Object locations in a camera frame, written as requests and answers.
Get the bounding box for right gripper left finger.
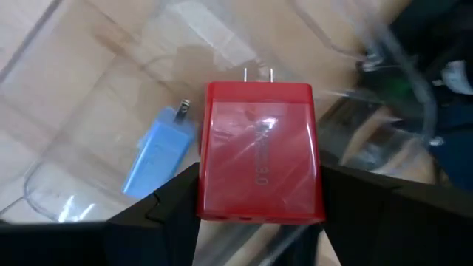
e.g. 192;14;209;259
0;162;203;266

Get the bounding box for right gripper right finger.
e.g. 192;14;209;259
319;163;473;266

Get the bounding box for blue USB wall charger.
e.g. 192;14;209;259
120;98;197;201

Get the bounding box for red USB wall charger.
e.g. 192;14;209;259
195;66;327;225

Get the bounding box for clear plastic container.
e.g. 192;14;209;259
0;0;440;266

